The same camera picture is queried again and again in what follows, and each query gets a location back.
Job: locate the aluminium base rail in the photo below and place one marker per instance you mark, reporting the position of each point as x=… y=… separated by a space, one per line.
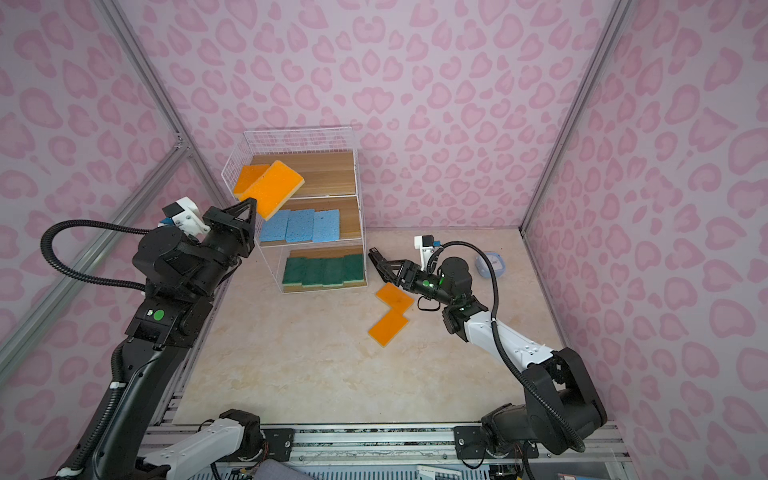
x=435 y=450

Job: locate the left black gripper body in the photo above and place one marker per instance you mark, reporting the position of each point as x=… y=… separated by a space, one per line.
x=226 y=239

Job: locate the blue sponge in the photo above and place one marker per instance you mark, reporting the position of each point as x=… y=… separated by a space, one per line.
x=275 y=229
x=300 y=226
x=326 y=226

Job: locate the green sponge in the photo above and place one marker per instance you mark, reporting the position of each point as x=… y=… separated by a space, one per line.
x=353 y=269
x=314 y=273
x=294 y=272
x=335 y=272

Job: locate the orange sponge back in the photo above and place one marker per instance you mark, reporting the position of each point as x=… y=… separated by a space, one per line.
x=397 y=300

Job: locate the white wire wooden shelf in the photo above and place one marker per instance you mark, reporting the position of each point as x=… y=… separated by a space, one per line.
x=327 y=158

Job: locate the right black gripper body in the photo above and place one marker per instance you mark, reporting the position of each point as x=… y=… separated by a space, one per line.
x=429 y=285

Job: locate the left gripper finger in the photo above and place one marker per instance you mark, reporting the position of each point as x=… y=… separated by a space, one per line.
x=250 y=223
x=245 y=209

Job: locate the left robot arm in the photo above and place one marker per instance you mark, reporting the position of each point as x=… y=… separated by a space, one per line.
x=184 y=260

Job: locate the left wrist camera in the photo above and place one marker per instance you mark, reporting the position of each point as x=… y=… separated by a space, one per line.
x=185 y=215

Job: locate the light blue round container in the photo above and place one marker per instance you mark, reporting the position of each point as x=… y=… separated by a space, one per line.
x=490 y=262

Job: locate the orange sponge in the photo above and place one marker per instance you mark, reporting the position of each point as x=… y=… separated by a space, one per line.
x=272 y=190
x=249 y=174
x=397 y=300
x=390 y=325

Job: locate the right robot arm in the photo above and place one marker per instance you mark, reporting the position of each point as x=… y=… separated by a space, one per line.
x=561 y=407

